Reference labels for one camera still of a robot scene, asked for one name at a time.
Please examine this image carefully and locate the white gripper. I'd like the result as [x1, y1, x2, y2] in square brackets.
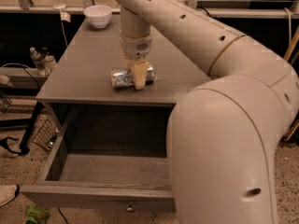
[120, 32, 152, 90]

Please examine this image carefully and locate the silver redbull can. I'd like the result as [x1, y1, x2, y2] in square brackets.
[110, 65, 155, 89]

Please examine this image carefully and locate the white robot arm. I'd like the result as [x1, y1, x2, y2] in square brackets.
[116, 0, 299, 224]

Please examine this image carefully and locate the open grey top drawer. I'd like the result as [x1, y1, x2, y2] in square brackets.
[21, 136, 176, 212]

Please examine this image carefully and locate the metal drawer knob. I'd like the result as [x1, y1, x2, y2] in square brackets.
[125, 202, 135, 213]

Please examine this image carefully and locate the grey cabinet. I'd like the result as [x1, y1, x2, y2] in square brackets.
[37, 15, 208, 157]

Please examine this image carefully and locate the white ceramic bowl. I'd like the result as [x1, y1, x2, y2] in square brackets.
[83, 5, 112, 28]

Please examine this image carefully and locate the dark capped bottle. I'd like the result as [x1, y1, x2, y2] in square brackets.
[41, 47, 57, 75]

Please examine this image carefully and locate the clear plastic water bottle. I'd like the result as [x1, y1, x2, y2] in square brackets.
[30, 47, 47, 76]

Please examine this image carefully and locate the green toy object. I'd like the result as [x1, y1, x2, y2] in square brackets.
[23, 205, 50, 224]

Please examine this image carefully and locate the white shoe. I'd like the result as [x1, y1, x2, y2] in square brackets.
[0, 185, 19, 206]

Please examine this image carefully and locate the white cable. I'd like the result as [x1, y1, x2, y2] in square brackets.
[58, 8, 72, 49]

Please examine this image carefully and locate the wire mesh basket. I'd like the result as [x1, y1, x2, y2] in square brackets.
[32, 117, 59, 151]

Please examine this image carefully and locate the black strap on floor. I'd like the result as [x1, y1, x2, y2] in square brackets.
[0, 135, 30, 157]

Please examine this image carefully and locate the wooden broom handle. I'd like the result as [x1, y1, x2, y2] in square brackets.
[284, 26, 299, 61]

